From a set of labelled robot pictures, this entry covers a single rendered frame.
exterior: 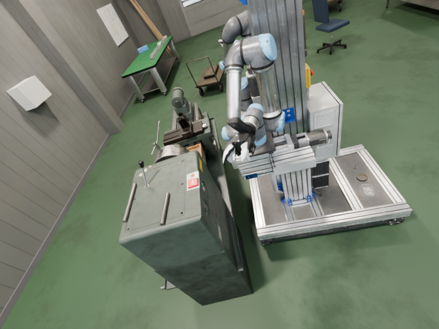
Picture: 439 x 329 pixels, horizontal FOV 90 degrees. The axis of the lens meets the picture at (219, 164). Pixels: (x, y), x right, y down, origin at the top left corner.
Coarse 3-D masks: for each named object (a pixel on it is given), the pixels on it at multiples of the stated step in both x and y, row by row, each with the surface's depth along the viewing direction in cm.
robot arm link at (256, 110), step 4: (252, 104) 101; (256, 104) 100; (248, 108) 100; (252, 108) 98; (256, 108) 98; (260, 108) 99; (248, 112) 97; (252, 112) 96; (256, 112) 97; (260, 112) 98; (244, 116) 97; (256, 116) 95; (260, 116) 98; (260, 120) 98; (260, 124) 100
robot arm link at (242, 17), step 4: (244, 12) 142; (236, 16) 141; (240, 16) 141; (244, 16) 141; (240, 20) 141; (244, 20) 141; (240, 24) 141; (244, 24) 142; (248, 24) 143; (240, 28) 143; (244, 28) 144; (248, 28) 145; (244, 32) 147; (248, 32) 146; (244, 36) 149; (248, 36) 148
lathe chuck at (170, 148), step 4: (164, 148) 166; (168, 148) 164; (172, 148) 164; (176, 148) 165; (180, 148) 167; (184, 148) 169; (156, 152) 170; (164, 152) 162; (168, 152) 161; (180, 152) 163; (184, 152) 166; (156, 156) 165
